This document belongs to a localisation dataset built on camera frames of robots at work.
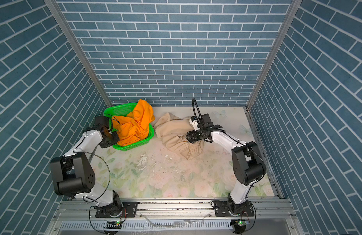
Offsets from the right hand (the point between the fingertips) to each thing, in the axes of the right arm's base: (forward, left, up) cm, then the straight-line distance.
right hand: (190, 134), depth 93 cm
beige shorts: (+4, +13, -5) cm, 14 cm away
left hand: (-8, +47, 0) cm, 48 cm away
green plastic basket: (+19, +52, 0) cm, 56 cm away
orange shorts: (-1, +35, +5) cm, 35 cm away
